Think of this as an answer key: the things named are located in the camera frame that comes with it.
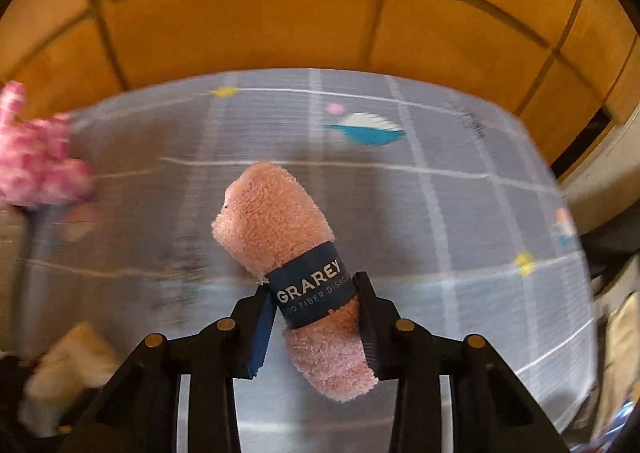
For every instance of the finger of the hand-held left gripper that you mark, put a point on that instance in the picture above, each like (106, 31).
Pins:
(15, 413)

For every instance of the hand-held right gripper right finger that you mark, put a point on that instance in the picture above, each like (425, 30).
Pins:
(372, 333)

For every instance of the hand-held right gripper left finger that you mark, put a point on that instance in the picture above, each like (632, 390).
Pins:
(260, 343)

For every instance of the cream dishcloth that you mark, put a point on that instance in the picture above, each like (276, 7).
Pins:
(70, 368)

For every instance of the pink dishcloth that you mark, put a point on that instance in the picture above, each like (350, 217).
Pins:
(270, 218)

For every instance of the pink spotted plush toy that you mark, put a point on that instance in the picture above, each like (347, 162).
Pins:
(35, 168)

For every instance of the beige bag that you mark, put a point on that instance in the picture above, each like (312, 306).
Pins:
(622, 333)

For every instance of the wooden wardrobe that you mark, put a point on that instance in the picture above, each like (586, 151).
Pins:
(300, 18)

